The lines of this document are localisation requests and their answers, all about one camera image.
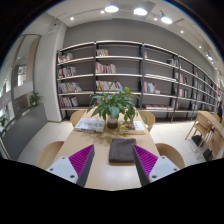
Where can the round-backed wooden chair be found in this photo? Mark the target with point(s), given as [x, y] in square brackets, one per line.
[149, 118]
[171, 155]
[48, 155]
[77, 117]

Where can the zigzag striped grey towel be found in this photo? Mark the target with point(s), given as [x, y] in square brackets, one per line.
[120, 150]

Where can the yellow-covered book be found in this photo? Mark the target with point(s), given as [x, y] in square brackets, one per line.
[133, 127]

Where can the grey bookshelf unit with books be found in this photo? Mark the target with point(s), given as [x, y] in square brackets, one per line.
[126, 66]

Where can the group of ceiling lights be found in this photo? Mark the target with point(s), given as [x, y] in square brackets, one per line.
[111, 8]

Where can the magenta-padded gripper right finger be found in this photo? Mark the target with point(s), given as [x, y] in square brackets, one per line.
[161, 167]

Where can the potted green leafy plant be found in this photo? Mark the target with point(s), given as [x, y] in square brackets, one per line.
[113, 105]

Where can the slatted wooden chair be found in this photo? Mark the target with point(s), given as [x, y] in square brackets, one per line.
[200, 126]
[215, 143]

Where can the wooden side table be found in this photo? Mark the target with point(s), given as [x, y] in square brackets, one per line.
[211, 117]

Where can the small green ledge plant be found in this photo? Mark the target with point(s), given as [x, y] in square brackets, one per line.
[35, 99]

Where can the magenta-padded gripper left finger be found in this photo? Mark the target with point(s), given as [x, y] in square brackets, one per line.
[63, 168]

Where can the white-covered book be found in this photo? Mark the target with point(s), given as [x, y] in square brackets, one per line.
[89, 124]

